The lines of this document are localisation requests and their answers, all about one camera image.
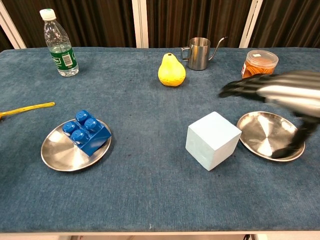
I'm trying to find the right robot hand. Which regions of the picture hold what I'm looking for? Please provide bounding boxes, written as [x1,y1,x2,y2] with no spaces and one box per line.
[218,70,320,160]

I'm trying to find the light blue block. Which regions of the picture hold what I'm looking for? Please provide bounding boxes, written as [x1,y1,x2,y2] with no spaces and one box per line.
[185,111,243,172]

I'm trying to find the blue studded building block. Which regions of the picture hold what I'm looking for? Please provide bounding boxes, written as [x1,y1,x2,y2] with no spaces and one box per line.
[62,109,112,157]

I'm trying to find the round steel plate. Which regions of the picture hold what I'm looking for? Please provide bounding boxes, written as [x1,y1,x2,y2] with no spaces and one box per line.
[40,118,113,172]
[236,111,306,163]

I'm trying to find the clear jar with orange contents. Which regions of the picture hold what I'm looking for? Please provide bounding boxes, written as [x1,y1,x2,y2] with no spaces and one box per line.
[241,49,279,80]

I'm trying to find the black pleated curtain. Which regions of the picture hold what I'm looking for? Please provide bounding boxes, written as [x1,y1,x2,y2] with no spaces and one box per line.
[0,0,133,48]
[146,0,253,48]
[249,0,320,48]
[0,31,13,52]

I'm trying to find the steel gooseneck pouring kettle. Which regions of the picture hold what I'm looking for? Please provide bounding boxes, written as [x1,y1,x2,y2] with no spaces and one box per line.
[180,36,229,71]

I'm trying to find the yellow toy pear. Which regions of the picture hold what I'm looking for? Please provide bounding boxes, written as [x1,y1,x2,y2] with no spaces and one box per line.
[157,52,187,87]

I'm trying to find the blue table cloth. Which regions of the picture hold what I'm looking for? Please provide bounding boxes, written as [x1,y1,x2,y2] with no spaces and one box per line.
[0,46,320,233]

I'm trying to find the clear plastic water bottle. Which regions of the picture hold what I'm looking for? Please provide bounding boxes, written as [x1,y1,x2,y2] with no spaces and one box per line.
[39,8,80,78]

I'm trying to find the yellow tape measure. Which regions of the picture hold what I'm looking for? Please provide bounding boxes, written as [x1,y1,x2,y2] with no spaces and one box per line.
[0,101,56,120]

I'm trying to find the white frame post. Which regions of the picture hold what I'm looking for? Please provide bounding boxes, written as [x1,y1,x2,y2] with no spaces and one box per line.
[0,2,27,50]
[131,0,150,49]
[238,0,265,49]

